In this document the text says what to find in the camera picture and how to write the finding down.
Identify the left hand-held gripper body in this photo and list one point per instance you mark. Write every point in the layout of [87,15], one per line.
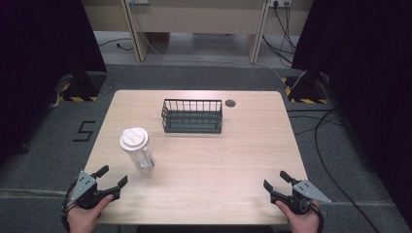
[85,189]

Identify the person's right hand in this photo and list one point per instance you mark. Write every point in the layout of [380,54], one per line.
[301,220]

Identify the person's left hand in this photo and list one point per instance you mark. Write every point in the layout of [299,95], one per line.
[85,217]

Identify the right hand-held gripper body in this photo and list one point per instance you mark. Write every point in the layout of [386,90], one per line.
[302,194]

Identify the clear bottle with white lid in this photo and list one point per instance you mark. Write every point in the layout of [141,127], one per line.
[137,148]

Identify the beige wooden desk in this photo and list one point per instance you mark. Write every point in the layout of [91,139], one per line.
[194,26]

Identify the white wall socket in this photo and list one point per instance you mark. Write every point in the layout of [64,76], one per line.
[280,3]

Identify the black and yellow striped base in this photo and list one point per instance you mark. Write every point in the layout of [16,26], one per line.
[77,86]
[306,90]

